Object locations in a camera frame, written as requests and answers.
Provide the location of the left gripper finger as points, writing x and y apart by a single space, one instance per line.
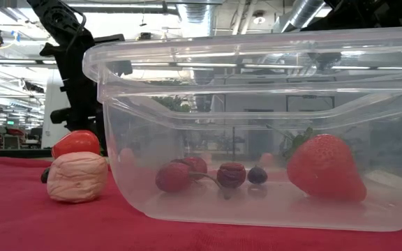
100 129
80 101

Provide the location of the red toy bell pepper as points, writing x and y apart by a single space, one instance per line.
77 142

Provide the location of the dark toy blueberry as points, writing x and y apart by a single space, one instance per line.
44 175
257 175

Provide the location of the small pink toy peach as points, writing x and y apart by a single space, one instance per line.
127 155
266 159

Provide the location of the large red toy strawberry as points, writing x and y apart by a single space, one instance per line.
326 171

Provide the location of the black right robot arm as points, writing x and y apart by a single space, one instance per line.
361 14

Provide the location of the clear plastic tupperware container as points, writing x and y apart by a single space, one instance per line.
222 216

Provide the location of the pink wrinkled toy fruit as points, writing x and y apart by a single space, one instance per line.
77 178

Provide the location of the green exit sign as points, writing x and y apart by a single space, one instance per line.
10 122

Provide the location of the green succulent in patterned pot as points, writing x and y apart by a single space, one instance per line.
171 102

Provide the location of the red cloth mat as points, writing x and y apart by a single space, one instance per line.
82 230

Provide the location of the small white card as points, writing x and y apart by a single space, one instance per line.
389 178

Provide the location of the black aluminium table frame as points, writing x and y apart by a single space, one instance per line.
12 153

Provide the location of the corrugated silver air duct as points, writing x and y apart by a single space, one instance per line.
195 14

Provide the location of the smooth silver air duct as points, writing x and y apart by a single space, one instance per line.
300 14

